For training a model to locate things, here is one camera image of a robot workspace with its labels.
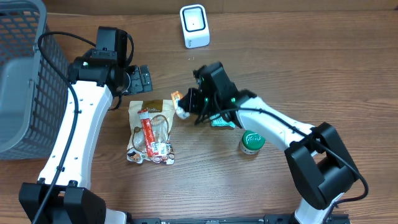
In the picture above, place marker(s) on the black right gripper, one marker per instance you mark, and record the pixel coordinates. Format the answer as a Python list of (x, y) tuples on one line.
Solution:
[(193, 101)]

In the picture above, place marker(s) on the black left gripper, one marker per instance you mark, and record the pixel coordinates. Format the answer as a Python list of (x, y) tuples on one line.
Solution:
[(140, 79)]

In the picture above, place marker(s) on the teal orange snack pack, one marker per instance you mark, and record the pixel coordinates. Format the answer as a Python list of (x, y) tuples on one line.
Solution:
[(218, 121)]

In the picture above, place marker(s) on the red stick packet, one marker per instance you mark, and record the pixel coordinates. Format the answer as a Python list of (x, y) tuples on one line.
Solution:
[(147, 130)]

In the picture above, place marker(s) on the brown white snack pouch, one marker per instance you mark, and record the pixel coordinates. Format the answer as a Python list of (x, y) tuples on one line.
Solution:
[(160, 113)]

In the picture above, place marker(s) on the green lidded jar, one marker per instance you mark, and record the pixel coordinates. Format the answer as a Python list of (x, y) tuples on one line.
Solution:
[(251, 142)]

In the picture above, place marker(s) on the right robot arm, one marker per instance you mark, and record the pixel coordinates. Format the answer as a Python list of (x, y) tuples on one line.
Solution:
[(320, 164)]

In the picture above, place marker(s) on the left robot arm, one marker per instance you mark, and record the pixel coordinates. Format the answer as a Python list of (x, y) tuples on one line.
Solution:
[(62, 193)]

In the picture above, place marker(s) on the white barcode scanner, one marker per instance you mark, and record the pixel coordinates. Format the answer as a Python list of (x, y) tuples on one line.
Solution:
[(194, 26)]

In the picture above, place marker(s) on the grey plastic shopping basket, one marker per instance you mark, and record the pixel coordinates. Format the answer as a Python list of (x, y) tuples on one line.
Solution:
[(33, 96)]

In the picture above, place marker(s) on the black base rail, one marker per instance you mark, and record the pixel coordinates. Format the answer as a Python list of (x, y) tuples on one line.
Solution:
[(266, 219)]

